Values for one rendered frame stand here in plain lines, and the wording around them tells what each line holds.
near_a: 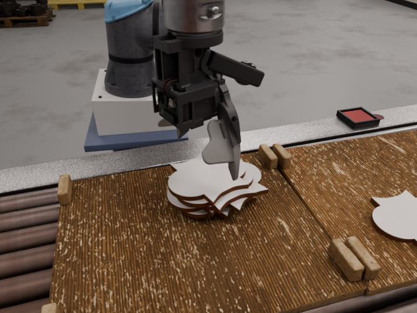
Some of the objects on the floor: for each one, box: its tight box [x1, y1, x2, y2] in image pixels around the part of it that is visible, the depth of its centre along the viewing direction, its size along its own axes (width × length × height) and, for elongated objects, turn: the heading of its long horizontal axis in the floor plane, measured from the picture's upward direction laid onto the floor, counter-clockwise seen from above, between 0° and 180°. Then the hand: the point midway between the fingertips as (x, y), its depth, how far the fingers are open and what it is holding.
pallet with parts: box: [0, 0, 56, 29], centre depth 556 cm, size 81×118×43 cm
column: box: [84, 111, 189, 152], centre depth 125 cm, size 38×38×87 cm
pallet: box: [47, 0, 108, 10], centre depth 686 cm, size 130×90×12 cm
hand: (208, 156), depth 55 cm, fingers open, 14 cm apart
